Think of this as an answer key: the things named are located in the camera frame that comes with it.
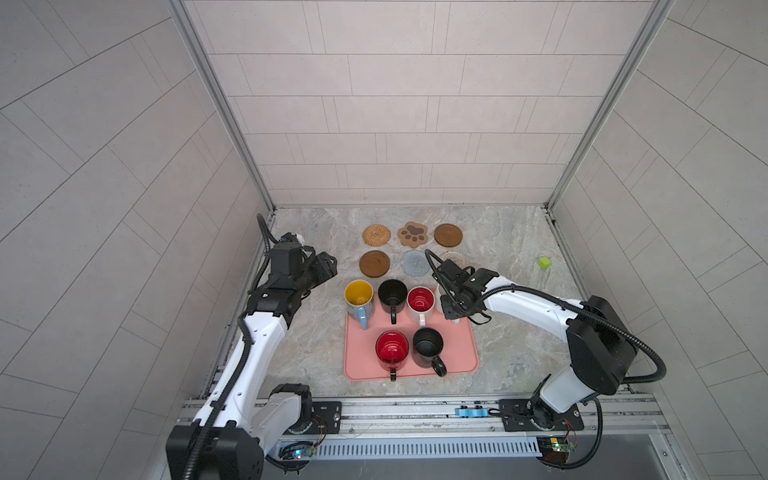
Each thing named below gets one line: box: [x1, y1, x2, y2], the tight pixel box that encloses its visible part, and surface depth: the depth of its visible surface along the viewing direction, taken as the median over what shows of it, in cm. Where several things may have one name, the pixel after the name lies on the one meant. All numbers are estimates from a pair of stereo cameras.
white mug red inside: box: [406, 285, 436, 328], surface depth 86 cm
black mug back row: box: [378, 279, 408, 325], surface depth 86 cm
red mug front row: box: [375, 330, 409, 382], surface depth 78 cm
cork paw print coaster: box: [397, 221, 428, 247], surface depth 111 cm
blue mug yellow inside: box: [344, 279, 374, 330], surface depth 84 cm
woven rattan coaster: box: [362, 224, 392, 247], surface depth 110 cm
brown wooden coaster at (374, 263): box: [359, 250, 391, 279], surface depth 101 cm
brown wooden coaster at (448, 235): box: [434, 223, 463, 248], surface depth 111 cm
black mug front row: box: [412, 327, 447, 377], surface depth 77 cm
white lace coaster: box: [440, 251, 468, 269], surface depth 104 cm
